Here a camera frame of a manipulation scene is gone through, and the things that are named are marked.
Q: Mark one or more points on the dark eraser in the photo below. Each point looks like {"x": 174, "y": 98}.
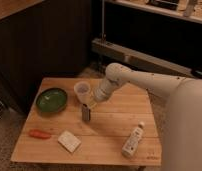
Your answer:
{"x": 85, "y": 113}

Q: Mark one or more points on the white sponge block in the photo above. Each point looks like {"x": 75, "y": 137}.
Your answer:
{"x": 69, "y": 141}

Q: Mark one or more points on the white bottle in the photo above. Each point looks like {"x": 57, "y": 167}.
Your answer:
{"x": 131, "y": 144}

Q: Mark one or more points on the vertical metal pole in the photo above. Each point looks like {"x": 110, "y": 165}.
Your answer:
{"x": 102, "y": 20}

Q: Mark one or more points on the grey metal rail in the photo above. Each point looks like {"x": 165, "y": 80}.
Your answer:
{"x": 138, "y": 59}

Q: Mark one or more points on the translucent plastic cup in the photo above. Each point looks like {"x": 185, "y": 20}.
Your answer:
{"x": 82, "y": 90}

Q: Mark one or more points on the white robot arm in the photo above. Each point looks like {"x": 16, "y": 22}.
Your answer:
{"x": 182, "y": 135}

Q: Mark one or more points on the wooden table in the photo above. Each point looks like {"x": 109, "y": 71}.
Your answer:
{"x": 101, "y": 138}

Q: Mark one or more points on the green bowl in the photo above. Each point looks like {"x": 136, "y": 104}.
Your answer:
{"x": 51, "y": 100}

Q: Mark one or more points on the orange carrot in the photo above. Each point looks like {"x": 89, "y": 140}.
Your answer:
{"x": 39, "y": 134}

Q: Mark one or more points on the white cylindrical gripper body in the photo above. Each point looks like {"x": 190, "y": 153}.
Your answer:
{"x": 104, "y": 90}

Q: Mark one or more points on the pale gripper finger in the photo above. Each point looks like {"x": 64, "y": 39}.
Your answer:
{"x": 92, "y": 104}

